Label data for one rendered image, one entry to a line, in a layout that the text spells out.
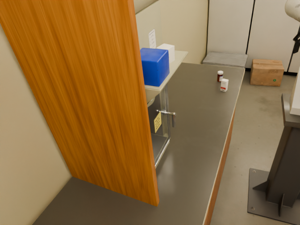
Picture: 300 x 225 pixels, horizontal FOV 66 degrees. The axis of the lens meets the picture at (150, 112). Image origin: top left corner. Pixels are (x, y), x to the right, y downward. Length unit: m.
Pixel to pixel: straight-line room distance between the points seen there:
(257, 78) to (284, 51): 0.55
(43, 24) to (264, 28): 3.40
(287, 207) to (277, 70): 2.00
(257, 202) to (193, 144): 1.11
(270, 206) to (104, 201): 1.54
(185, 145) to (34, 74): 0.85
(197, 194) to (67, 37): 0.85
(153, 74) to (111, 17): 0.23
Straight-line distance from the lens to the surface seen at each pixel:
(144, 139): 0.81
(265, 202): 2.34
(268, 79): 3.78
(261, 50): 4.00
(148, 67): 0.75
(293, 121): 1.65
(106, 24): 0.65
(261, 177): 2.50
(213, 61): 3.71
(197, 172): 1.24
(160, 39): 1.02
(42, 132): 1.15
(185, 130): 1.45
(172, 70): 0.87
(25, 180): 1.17
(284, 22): 3.86
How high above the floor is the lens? 1.91
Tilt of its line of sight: 37 degrees down
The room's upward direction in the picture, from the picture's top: 7 degrees counter-clockwise
